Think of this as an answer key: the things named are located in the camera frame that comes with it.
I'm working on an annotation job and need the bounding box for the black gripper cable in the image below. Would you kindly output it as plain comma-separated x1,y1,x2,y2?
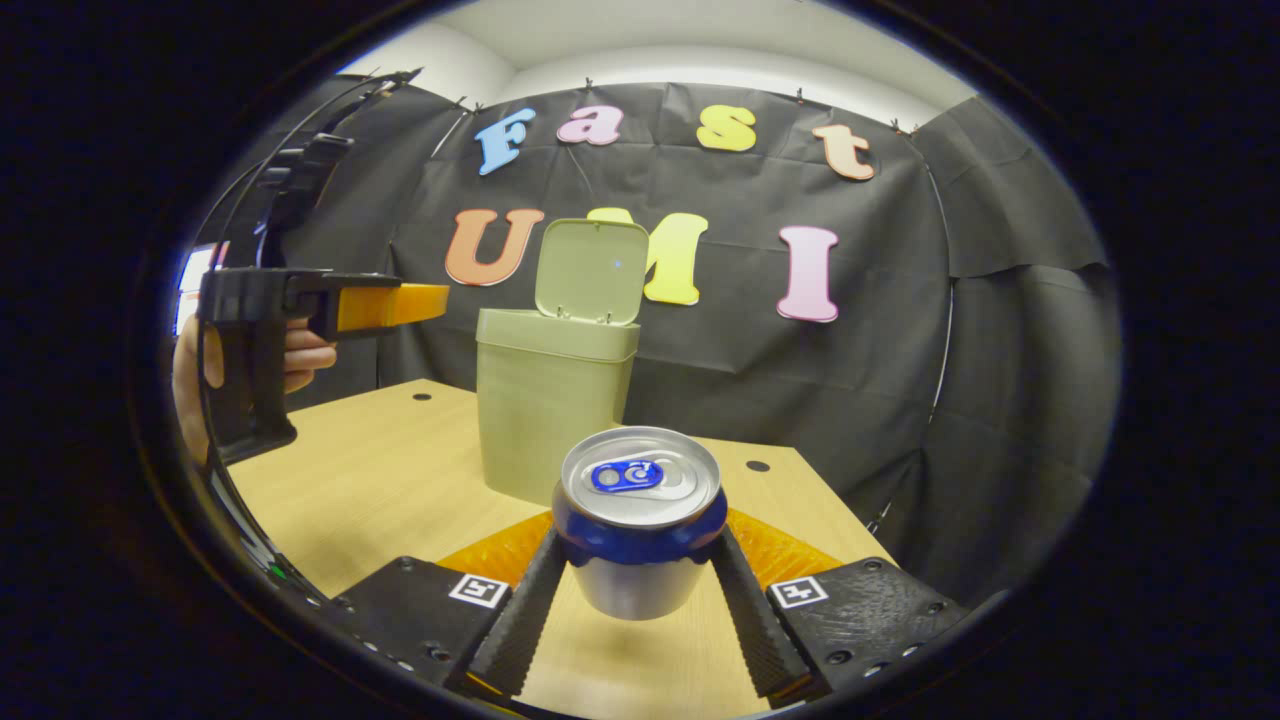
195,68,426,301

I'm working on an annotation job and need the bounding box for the blue pop can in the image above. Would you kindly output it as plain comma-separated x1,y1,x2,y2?
552,426,729,621

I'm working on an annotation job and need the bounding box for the black backdrop cloth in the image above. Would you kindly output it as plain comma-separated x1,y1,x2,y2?
200,75,1121,601

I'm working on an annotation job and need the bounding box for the computer monitor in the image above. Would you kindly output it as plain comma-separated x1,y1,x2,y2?
178,243,231,336

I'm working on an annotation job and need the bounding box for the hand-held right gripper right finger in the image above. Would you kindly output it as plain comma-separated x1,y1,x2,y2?
708,508,971,701

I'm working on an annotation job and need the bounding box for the wooden desktop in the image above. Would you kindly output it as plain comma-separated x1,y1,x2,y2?
228,378,901,717

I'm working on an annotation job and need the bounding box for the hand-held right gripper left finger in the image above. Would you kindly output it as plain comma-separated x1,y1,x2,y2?
330,510,571,701

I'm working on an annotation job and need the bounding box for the green desktop garbage bin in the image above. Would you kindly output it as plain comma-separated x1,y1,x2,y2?
475,218,651,506

